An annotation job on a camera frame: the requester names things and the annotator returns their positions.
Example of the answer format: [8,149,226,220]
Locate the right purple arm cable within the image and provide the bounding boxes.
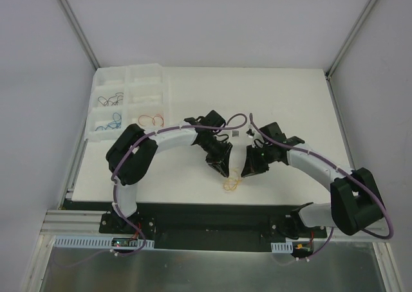
[248,113,395,267]

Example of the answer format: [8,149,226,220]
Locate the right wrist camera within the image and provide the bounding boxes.
[246,128,265,149]

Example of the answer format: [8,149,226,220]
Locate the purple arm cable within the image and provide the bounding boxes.
[109,113,248,257]
[248,113,395,267]

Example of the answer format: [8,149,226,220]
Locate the white foam tray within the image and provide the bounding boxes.
[84,64,170,142]

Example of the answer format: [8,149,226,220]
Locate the left aluminium frame post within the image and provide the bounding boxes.
[57,0,100,70]

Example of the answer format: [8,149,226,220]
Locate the right white cable duct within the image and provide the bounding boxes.
[270,241,294,254]

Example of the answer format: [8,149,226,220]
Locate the left white cable duct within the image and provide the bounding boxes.
[54,236,155,251]

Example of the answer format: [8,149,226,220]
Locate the white cable duct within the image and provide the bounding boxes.
[270,241,294,254]
[54,236,155,251]

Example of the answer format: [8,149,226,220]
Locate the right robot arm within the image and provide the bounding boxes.
[241,122,386,237]

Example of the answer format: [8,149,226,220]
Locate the aluminium frame post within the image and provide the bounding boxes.
[325,0,380,80]
[57,0,100,70]

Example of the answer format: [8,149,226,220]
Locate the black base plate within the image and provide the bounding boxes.
[99,203,326,252]

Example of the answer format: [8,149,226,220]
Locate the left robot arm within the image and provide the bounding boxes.
[106,110,232,233]

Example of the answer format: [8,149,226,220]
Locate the right aluminium frame post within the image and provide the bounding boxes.
[325,0,380,80]

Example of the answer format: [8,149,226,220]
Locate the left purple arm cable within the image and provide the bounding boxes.
[109,113,248,257]

